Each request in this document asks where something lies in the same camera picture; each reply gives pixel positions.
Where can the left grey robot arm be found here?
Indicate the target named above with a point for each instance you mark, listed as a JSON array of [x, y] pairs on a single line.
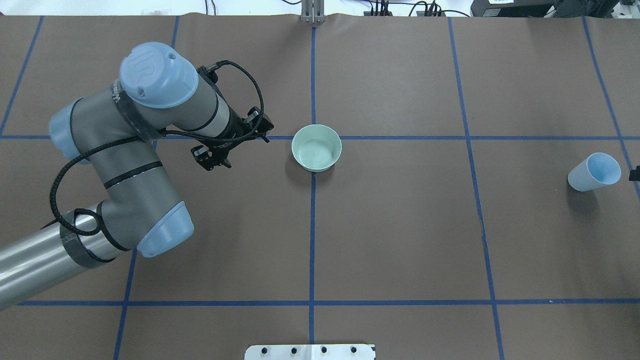
[[156, 94]]

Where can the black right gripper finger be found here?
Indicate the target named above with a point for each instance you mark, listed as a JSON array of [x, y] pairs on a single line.
[[634, 175]]

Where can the light blue plastic cup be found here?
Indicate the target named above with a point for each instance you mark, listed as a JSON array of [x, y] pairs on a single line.
[[596, 171]]

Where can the black box with label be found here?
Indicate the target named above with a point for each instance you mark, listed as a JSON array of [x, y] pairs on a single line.
[[511, 8]]

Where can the green ceramic bowl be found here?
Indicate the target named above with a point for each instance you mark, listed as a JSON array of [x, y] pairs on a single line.
[[316, 147]]

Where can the aluminium profile post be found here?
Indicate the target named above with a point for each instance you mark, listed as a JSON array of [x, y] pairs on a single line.
[[313, 11]]

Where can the white metal camera stand base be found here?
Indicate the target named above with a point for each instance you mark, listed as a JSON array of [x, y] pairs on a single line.
[[358, 351]]

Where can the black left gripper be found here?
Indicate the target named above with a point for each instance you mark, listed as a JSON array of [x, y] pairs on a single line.
[[233, 134]]

